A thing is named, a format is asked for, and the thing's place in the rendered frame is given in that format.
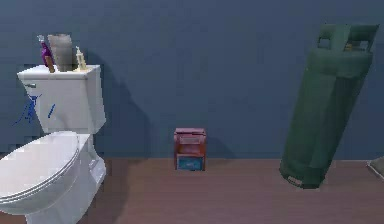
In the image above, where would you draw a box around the cream soap dispenser bottle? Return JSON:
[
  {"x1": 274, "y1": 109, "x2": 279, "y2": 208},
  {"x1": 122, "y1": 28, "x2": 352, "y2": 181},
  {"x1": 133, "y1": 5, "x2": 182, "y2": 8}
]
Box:
[{"x1": 73, "y1": 45, "x2": 89, "y2": 72}]

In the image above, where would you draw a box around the grey paper roll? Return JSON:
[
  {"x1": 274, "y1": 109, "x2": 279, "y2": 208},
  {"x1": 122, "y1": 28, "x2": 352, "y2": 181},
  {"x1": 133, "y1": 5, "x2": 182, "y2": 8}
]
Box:
[{"x1": 47, "y1": 33, "x2": 75, "y2": 73}]

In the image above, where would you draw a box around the green gas cylinder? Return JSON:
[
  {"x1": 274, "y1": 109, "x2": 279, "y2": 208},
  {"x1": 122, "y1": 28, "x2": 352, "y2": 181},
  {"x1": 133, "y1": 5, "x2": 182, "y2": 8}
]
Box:
[{"x1": 279, "y1": 23, "x2": 380, "y2": 190}]

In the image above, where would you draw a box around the grey mat corner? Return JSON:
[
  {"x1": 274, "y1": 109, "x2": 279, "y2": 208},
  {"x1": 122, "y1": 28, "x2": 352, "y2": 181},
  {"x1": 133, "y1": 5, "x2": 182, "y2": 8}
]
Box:
[{"x1": 366, "y1": 156, "x2": 384, "y2": 182}]

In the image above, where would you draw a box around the purple spray bottle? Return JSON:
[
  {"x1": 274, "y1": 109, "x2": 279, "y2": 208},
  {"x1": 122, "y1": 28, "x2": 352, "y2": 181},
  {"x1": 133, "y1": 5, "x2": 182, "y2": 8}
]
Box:
[{"x1": 37, "y1": 34, "x2": 56, "y2": 74}]

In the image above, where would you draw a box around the red and blue box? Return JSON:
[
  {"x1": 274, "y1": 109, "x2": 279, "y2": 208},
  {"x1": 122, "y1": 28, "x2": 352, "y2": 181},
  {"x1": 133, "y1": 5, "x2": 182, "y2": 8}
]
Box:
[{"x1": 173, "y1": 127, "x2": 208, "y2": 172}]

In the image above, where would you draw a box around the white toilet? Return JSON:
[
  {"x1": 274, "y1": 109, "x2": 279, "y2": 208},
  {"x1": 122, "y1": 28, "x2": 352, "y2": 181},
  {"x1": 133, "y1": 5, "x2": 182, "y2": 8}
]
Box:
[{"x1": 0, "y1": 63, "x2": 108, "y2": 224}]

